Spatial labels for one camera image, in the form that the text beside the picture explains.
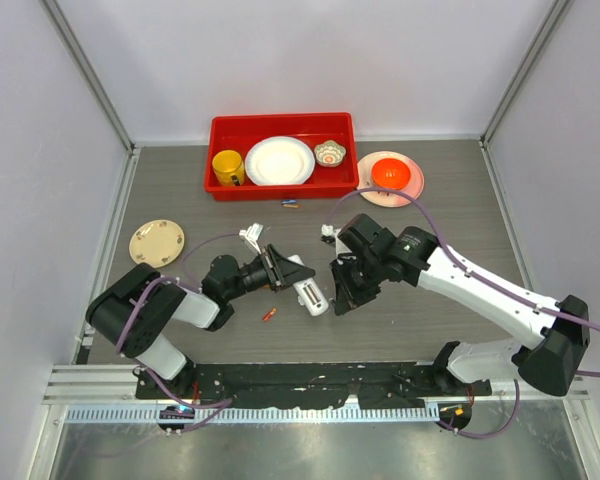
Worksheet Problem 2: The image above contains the red plastic bin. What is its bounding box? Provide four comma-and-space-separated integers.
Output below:
203, 112, 359, 201

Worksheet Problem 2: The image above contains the white slotted cable duct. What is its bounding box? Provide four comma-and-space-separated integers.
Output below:
65, 403, 439, 425

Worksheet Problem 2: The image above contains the yellow mug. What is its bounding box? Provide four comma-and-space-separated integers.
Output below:
212, 150, 245, 187

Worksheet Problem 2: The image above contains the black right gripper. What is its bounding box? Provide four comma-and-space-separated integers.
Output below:
330, 253, 386, 315

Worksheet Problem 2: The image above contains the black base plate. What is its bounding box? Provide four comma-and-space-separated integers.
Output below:
165, 362, 492, 410

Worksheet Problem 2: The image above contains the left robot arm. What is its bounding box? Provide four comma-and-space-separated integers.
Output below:
86, 244, 315, 399

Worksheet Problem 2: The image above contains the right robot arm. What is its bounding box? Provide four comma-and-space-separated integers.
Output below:
321, 214, 590, 397

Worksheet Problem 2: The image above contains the blue orange battery near bin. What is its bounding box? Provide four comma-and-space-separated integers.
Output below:
281, 200, 299, 209

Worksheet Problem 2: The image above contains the white plate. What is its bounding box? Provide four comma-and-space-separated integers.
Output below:
245, 136, 316, 186

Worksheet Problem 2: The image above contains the small patterned flower bowl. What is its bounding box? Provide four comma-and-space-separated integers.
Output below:
313, 140, 347, 168

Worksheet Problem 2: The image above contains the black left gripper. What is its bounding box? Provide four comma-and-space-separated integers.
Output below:
225, 244, 315, 301

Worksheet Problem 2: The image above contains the pink plate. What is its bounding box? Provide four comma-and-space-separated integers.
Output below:
358, 151, 424, 208

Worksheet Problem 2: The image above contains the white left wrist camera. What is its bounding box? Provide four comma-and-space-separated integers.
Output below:
239, 223, 264, 255

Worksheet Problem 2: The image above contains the white remote control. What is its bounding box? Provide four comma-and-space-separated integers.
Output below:
288, 255, 329, 317

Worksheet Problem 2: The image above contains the orange bowl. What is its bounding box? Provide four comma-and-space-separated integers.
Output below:
371, 157, 411, 190

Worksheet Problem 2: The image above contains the red orange battery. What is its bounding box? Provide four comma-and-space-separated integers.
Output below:
262, 308, 277, 322

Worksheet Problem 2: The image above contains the cream floral saucer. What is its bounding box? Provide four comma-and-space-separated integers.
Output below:
129, 219, 185, 268

